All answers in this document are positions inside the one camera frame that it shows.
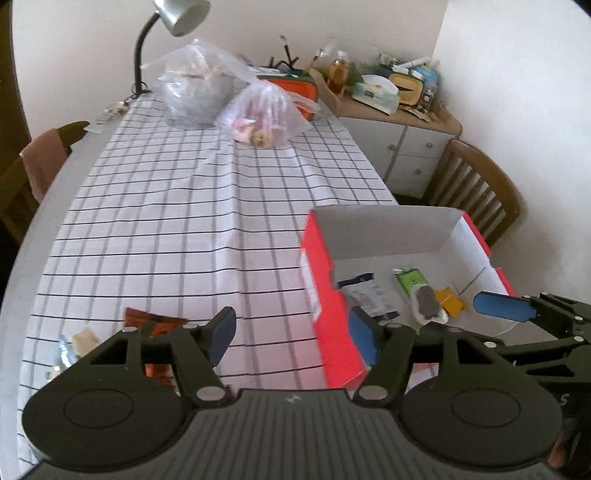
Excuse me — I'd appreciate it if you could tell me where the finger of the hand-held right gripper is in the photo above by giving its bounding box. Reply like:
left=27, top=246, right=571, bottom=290
left=498, top=337, right=591, bottom=370
left=473, top=292, right=591, bottom=340

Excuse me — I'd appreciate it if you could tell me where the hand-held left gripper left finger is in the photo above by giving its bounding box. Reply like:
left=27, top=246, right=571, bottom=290
left=51, top=307, right=237, bottom=407

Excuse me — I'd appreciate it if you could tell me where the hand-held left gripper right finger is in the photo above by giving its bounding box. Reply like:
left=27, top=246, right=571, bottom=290
left=349, top=305, right=532, bottom=408

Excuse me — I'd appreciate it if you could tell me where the red cardboard box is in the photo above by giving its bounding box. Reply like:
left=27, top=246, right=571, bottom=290
left=299, top=206, right=517, bottom=388

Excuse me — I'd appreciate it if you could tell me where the navy white snack packet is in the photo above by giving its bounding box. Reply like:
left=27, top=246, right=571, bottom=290
left=337, top=272, right=398, bottom=320

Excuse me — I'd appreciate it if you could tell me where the yellow snack packet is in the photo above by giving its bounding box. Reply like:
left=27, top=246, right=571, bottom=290
left=434, top=287, right=465, bottom=319

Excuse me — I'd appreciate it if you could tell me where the dark red shiny snack packet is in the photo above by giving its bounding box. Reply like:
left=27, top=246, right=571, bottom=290
left=124, top=307, right=186, bottom=340

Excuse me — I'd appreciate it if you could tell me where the white packet with grey oval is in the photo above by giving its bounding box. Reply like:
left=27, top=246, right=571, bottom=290
left=412, top=285, right=450, bottom=325

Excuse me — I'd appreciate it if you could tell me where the cream snack packet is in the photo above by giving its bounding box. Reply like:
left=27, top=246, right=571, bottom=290
left=73, top=329, right=100, bottom=357

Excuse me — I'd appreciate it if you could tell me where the person's right hand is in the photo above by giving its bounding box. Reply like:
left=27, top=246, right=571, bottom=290
left=549, top=434, right=571, bottom=468

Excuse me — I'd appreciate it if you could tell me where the white checked tablecloth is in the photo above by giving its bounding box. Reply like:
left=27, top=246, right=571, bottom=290
left=18, top=90, right=399, bottom=467

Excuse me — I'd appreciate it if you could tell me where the brown slatted wooden chair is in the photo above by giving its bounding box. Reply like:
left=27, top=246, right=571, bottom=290
left=425, top=140, right=522, bottom=247

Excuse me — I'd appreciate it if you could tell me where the white wooden cabinet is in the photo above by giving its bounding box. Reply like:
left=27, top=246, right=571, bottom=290
left=307, top=69, right=462, bottom=199

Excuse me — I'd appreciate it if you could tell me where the small clear plastic bag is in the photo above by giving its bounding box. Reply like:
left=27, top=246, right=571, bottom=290
left=216, top=83, right=321, bottom=149

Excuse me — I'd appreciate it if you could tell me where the light blue box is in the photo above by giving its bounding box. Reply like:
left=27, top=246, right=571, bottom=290
left=413, top=65, right=439, bottom=112

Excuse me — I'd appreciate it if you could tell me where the yellow tissue holder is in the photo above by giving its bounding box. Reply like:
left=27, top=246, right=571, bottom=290
left=389, top=71, right=424, bottom=109

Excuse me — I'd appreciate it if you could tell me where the green tissue box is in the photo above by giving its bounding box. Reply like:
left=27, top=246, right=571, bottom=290
left=352, top=74, right=402, bottom=114

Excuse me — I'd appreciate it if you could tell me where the large clear plastic bag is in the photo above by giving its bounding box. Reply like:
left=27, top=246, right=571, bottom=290
left=141, top=39, right=259, bottom=127

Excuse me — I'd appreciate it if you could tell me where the small clear wrapper clutter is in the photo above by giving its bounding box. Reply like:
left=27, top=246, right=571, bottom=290
left=90, top=99, right=127, bottom=132

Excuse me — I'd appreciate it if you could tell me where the pink cloth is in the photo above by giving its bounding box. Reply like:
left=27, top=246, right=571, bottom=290
left=19, top=128, right=70, bottom=204

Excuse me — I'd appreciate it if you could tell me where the dark wooden chair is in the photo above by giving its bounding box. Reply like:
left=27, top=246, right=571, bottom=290
left=0, top=121, right=90, bottom=232

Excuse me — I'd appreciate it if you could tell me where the white tube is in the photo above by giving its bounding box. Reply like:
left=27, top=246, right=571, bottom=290
left=392, top=56, right=432, bottom=75

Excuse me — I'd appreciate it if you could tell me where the amber liquid bottle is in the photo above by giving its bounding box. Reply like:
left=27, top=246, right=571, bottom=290
left=328, top=51, right=350, bottom=96

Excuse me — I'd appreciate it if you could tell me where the black brush holder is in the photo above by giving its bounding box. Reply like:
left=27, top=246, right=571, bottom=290
left=270, top=34, right=301, bottom=75

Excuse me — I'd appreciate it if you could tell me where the silver desk lamp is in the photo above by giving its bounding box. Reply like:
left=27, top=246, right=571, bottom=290
left=133, top=0, right=212, bottom=95

